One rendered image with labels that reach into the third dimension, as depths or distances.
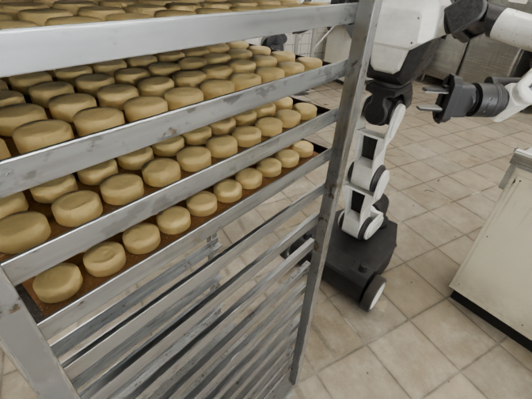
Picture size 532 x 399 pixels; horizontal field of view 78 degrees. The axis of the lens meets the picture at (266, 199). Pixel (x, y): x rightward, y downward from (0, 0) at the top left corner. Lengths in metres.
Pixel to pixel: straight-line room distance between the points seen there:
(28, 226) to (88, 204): 0.06
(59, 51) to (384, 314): 1.82
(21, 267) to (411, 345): 1.72
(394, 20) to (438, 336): 1.46
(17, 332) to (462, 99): 0.99
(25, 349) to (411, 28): 1.33
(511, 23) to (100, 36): 1.22
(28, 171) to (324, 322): 1.63
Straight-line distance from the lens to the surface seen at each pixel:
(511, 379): 2.03
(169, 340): 0.61
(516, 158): 1.72
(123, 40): 0.35
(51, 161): 0.34
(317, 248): 0.89
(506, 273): 1.94
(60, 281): 0.47
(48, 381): 0.46
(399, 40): 1.40
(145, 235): 0.50
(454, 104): 1.02
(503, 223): 1.83
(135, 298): 1.17
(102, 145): 0.36
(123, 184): 0.44
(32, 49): 0.32
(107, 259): 0.48
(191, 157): 0.49
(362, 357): 1.77
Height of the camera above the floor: 1.47
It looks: 36 degrees down
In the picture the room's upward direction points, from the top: 4 degrees clockwise
